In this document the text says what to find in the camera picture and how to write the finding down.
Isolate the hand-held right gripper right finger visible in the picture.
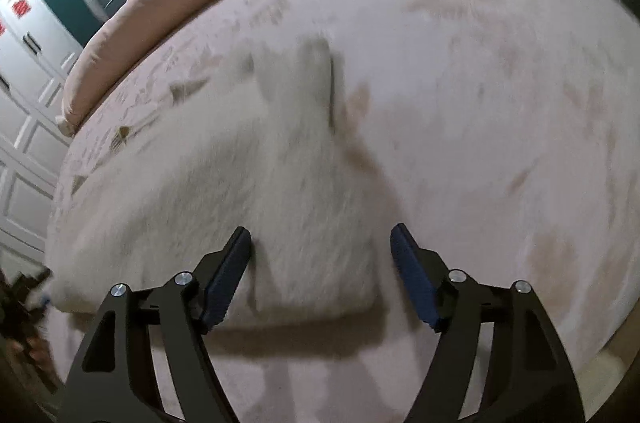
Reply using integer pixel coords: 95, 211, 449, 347
390, 223, 587, 423

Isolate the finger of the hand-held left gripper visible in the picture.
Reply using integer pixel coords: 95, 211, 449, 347
20, 268, 55, 310

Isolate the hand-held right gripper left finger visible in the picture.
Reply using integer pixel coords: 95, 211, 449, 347
56, 226, 252, 423

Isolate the cream sweater with black hearts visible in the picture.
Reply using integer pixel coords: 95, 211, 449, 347
47, 38, 382, 320

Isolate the white panelled wardrobe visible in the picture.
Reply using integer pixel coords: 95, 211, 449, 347
0, 0, 84, 256

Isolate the pink butterfly print blanket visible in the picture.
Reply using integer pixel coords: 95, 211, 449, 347
45, 0, 640, 423

